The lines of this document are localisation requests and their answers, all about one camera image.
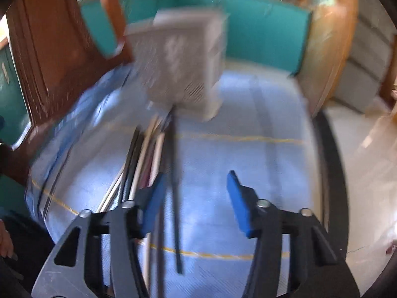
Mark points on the light blue checked cloth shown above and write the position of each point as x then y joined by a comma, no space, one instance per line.
261,132

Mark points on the wooden glass sliding door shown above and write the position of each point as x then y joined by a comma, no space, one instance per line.
331,32

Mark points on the black chopstick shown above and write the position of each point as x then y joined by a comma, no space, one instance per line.
164,168
173,163

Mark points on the person's left hand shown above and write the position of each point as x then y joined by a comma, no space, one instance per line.
6,244

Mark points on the dark red chopstick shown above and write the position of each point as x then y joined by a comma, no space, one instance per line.
147,164

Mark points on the brown wooden chair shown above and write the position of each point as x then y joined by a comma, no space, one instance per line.
56,60

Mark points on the white plastic utensil basket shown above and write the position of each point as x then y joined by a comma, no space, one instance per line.
179,55

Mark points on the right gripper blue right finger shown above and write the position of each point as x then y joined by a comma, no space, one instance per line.
244,202

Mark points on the grey refrigerator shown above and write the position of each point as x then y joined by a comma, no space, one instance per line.
369,58

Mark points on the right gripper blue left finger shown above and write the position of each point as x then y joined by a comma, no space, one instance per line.
148,201

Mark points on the teal lower kitchen cabinets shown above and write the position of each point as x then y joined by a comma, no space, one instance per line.
266,32

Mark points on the cream chopstick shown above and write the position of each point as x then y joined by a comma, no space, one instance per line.
155,166
148,133

